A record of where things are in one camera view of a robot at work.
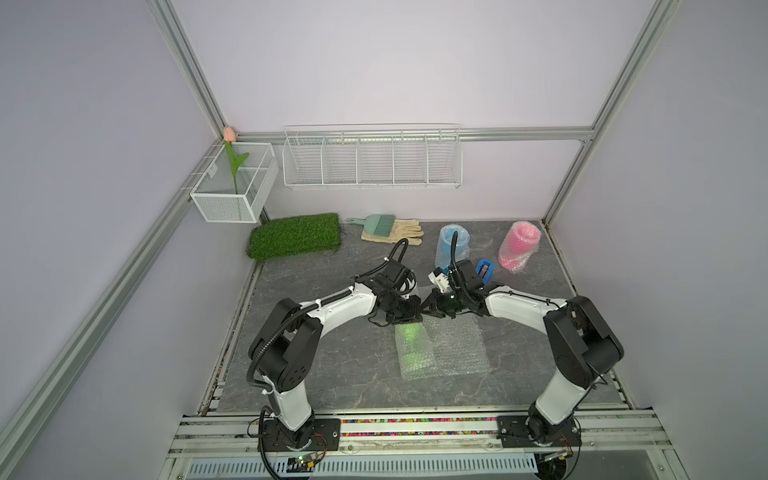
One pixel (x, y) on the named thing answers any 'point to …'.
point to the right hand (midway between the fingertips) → (416, 308)
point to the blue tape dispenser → (485, 269)
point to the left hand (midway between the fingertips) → (423, 320)
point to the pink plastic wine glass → (518, 245)
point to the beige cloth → (407, 229)
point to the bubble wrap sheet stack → (441, 345)
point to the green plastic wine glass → (416, 354)
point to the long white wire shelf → (373, 156)
